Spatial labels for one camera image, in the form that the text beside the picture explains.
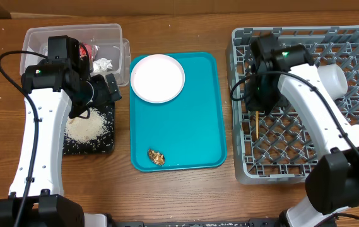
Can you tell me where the white tissue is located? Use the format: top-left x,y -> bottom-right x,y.
93,58 -> 113,73

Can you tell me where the red snack wrapper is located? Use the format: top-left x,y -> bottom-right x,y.
79,44 -> 99,61

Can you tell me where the white round plate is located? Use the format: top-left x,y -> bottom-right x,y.
131,54 -> 185,103

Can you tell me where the gold wrapper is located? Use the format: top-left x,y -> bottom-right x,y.
148,149 -> 165,166

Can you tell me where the grey-green bowl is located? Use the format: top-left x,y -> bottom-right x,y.
348,124 -> 359,146

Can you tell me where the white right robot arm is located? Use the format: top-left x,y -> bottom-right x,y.
243,33 -> 359,226

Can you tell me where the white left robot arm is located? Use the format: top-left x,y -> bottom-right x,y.
0,35 -> 122,226

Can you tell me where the black waste tray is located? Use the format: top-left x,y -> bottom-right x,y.
62,103 -> 115,156

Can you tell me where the spilled rice pile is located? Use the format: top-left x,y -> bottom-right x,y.
64,108 -> 108,144

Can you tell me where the clear plastic bin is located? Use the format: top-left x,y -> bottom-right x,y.
22,23 -> 131,86

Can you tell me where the teal plastic tray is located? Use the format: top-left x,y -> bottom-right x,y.
129,52 -> 227,172

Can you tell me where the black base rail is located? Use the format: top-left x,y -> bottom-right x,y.
106,214 -> 289,227

